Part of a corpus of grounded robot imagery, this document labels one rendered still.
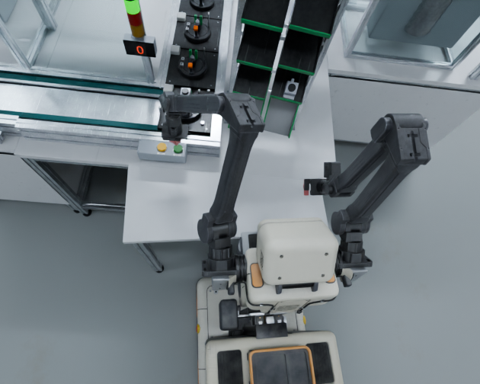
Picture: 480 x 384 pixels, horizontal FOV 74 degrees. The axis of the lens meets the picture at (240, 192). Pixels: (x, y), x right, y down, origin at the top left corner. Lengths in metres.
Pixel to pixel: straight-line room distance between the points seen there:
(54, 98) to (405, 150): 1.51
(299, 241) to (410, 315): 1.81
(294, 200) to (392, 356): 1.39
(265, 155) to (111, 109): 0.77
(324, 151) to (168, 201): 0.81
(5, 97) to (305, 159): 1.45
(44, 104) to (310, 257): 1.39
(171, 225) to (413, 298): 1.83
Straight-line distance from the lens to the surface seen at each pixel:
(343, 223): 1.06
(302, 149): 1.63
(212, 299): 1.92
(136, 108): 1.65
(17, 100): 1.85
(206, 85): 1.64
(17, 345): 2.45
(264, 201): 1.46
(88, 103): 1.72
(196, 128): 1.49
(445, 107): 2.55
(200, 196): 1.44
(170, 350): 2.20
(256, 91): 1.33
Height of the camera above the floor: 2.19
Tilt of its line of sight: 66 degrees down
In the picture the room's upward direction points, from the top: 14 degrees clockwise
